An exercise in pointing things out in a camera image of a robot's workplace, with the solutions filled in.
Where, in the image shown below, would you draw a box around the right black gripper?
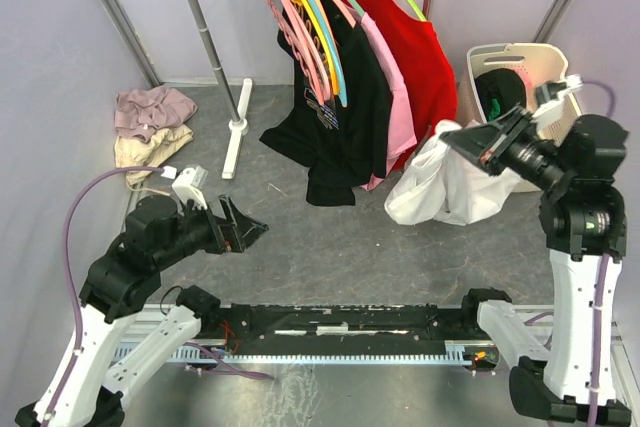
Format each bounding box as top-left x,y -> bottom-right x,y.
439,105 -> 572,190

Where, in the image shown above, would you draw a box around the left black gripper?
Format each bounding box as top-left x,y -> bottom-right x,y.
155,191 -> 270,267

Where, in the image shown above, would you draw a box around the white t shirt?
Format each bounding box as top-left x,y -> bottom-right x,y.
384,120 -> 520,226

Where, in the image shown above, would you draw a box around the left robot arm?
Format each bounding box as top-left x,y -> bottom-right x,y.
15,195 -> 269,426

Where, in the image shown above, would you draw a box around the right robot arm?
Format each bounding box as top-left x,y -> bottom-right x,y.
441,107 -> 632,426

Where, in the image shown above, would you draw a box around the red t shirt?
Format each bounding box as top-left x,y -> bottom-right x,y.
355,0 -> 457,171

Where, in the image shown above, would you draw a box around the pink t shirt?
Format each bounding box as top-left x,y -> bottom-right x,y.
360,13 -> 418,174

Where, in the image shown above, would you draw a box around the black t shirt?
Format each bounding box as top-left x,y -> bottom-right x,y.
260,0 -> 392,207

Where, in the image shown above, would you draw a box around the yellow hanger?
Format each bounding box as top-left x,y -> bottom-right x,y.
288,0 -> 344,102

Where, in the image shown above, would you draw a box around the blue hanger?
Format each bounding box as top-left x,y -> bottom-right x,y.
295,0 -> 348,107

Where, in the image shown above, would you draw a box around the pink wavy hanger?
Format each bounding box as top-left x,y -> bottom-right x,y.
265,0 -> 332,103

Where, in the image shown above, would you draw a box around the dark clothes in basket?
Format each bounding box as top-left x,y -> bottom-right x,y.
474,68 -> 527,122

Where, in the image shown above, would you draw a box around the cream laundry basket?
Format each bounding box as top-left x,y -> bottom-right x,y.
457,42 -> 586,193

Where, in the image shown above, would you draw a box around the beige crumpled cloth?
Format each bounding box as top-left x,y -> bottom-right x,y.
114,125 -> 194,168

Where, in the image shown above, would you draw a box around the mauve crumpled cloth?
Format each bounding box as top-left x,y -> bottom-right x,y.
114,85 -> 198,143

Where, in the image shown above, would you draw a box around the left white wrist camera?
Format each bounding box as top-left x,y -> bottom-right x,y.
161,165 -> 208,210

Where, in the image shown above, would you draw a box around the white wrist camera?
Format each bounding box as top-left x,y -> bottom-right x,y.
533,74 -> 583,130
161,165 -> 208,210

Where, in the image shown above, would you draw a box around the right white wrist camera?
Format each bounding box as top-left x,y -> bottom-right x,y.
533,74 -> 583,130

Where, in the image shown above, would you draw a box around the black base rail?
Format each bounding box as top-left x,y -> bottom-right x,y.
175,286 -> 511,365

